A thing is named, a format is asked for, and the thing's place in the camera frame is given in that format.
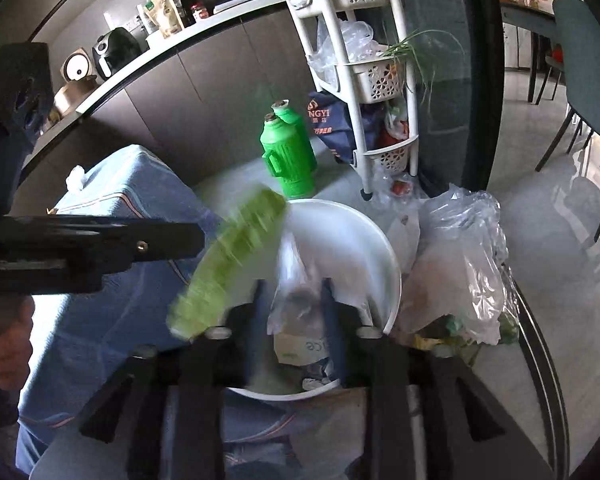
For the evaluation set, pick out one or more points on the black air fryer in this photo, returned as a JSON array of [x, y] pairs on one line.
[[115, 52]]

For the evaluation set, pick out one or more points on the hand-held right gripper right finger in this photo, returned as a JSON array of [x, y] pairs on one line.
[[332, 325]]

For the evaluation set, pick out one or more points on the white round bin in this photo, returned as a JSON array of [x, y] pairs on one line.
[[350, 250]]

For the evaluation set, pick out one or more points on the dark blue printed bag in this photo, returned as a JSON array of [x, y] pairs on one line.
[[330, 125]]

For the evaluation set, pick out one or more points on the blue plaid tablecloth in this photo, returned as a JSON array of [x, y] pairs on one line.
[[130, 320]]

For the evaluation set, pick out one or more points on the kitchen counter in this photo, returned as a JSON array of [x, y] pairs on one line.
[[180, 40]]

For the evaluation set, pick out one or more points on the black glass door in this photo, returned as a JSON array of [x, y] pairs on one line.
[[445, 85]]

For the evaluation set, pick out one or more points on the dark dining table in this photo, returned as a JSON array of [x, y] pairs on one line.
[[530, 17]]

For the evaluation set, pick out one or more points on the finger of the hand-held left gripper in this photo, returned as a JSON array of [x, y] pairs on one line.
[[150, 245]]

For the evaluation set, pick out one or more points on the green thermos flask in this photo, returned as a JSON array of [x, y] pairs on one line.
[[287, 160], [291, 114]]

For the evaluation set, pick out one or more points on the person's left hand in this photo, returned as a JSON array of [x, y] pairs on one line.
[[12, 355]]

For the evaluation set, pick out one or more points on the clear plastic wrapper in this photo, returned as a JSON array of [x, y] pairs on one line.
[[295, 280]]

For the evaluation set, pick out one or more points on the teal dining chair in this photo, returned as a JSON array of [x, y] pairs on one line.
[[590, 75]]

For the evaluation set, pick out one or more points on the green onions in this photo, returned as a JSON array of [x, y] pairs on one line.
[[415, 50]]

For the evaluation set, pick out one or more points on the brown snack pouch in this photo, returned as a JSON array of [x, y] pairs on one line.
[[166, 12]]

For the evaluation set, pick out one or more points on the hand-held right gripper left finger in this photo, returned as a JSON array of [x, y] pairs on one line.
[[257, 320]]

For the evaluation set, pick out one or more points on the clear plastic bags bundle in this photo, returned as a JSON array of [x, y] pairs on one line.
[[345, 50]]

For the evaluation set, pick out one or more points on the crumpled white tissue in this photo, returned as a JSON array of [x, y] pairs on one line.
[[75, 179]]

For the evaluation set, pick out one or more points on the clear plastic bag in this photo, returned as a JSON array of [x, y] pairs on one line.
[[460, 260]]

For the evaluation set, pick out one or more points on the green snack wrapper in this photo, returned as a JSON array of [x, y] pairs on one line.
[[230, 260]]

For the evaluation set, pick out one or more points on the red lid jar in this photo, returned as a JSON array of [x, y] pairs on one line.
[[197, 14]]

